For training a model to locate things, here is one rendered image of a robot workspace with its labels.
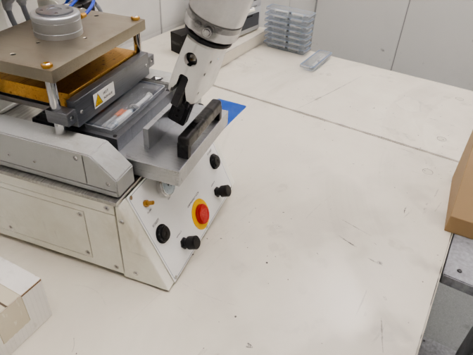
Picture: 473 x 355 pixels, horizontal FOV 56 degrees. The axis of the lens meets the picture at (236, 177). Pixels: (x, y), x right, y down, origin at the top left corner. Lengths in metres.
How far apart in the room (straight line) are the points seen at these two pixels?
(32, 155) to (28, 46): 0.17
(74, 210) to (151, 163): 0.16
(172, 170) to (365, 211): 0.49
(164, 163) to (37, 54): 0.25
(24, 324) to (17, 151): 0.27
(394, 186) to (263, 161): 0.32
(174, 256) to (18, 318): 0.26
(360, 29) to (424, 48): 0.42
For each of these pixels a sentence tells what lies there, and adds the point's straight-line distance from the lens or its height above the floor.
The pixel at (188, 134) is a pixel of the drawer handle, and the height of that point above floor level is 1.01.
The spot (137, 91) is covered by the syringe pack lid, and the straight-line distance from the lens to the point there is 0.86.
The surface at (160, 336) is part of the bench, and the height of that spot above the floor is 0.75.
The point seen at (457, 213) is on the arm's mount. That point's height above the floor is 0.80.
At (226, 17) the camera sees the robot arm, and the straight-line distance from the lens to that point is 0.64.
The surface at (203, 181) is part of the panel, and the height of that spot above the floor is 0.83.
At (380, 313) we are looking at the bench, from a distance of 0.83.
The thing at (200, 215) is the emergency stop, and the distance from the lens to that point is 0.87.
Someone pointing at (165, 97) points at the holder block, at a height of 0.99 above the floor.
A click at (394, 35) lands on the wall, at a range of 3.16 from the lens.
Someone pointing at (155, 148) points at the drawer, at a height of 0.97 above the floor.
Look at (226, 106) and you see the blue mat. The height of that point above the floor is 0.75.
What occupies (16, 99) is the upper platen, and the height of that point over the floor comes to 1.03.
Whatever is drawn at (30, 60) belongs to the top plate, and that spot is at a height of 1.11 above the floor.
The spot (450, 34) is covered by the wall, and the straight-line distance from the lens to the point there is 3.10.
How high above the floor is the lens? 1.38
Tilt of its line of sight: 37 degrees down
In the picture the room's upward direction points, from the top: 3 degrees clockwise
